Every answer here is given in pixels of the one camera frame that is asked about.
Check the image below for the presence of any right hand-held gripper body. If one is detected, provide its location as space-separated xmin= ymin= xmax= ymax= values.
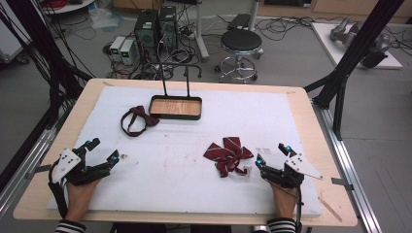
xmin=260 ymin=152 xmax=325 ymax=189

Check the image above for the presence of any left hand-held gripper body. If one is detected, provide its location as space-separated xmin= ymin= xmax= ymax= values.
xmin=48 ymin=147 xmax=113 ymax=187

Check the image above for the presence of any striped red bow tie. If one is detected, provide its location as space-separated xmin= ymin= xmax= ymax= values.
xmin=202 ymin=136 xmax=255 ymax=179

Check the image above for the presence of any dark red bow tie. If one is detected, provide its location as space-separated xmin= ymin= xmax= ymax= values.
xmin=120 ymin=105 xmax=160 ymax=138

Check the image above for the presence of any black rack with wooden tray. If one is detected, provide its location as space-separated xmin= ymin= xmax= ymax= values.
xmin=149 ymin=61 xmax=203 ymax=121

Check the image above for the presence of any person's left hand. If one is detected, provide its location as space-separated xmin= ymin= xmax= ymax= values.
xmin=64 ymin=179 xmax=101 ymax=223

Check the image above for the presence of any person's right hand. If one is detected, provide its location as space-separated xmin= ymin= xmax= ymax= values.
xmin=270 ymin=183 xmax=299 ymax=221

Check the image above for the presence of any thin wooden stick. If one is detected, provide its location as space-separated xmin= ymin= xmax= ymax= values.
xmin=317 ymin=196 xmax=343 ymax=223

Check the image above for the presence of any white foam mat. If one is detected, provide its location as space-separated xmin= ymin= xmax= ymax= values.
xmin=47 ymin=85 xmax=324 ymax=217

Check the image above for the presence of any white power supply unit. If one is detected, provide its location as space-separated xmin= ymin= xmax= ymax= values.
xmin=120 ymin=39 xmax=137 ymax=66
xmin=109 ymin=36 xmax=126 ymax=62

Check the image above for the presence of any white floor board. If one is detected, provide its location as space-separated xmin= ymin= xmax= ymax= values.
xmin=310 ymin=21 xmax=403 ymax=71

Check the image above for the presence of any black round stool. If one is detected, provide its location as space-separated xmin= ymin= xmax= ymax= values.
xmin=214 ymin=28 xmax=265 ymax=83

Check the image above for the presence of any clear plastic bag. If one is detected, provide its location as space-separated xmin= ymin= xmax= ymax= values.
xmin=88 ymin=5 xmax=124 ymax=31

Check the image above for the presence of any black computer tower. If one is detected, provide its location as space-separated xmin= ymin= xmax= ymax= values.
xmin=158 ymin=5 xmax=179 ymax=51
xmin=134 ymin=9 xmax=160 ymax=50

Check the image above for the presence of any black flat box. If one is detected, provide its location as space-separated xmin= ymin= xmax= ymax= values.
xmin=227 ymin=13 xmax=253 ymax=31

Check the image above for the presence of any grey desk leg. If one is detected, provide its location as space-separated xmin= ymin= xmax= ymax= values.
xmin=193 ymin=0 xmax=210 ymax=63

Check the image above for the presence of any round white table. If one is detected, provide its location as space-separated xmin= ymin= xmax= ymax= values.
xmin=42 ymin=0 xmax=97 ymax=16

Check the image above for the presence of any metal bracket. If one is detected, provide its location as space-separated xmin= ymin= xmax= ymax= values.
xmin=24 ymin=163 xmax=52 ymax=180
xmin=330 ymin=177 xmax=355 ymax=191

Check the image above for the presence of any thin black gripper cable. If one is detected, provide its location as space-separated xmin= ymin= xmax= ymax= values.
xmin=293 ymin=185 xmax=306 ymax=233

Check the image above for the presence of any aluminium rail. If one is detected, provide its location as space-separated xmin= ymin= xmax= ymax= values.
xmin=312 ymin=99 xmax=384 ymax=233
xmin=0 ymin=124 xmax=66 ymax=218

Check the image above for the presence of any black metal frame stand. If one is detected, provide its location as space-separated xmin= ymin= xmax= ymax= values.
xmin=304 ymin=0 xmax=406 ymax=142
xmin=0 ymin=0 xmax=95 ymax=130

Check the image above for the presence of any tangle of floor cables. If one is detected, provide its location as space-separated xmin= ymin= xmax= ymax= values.
xmin=256 ymin=16 xmax=328 ymax=43

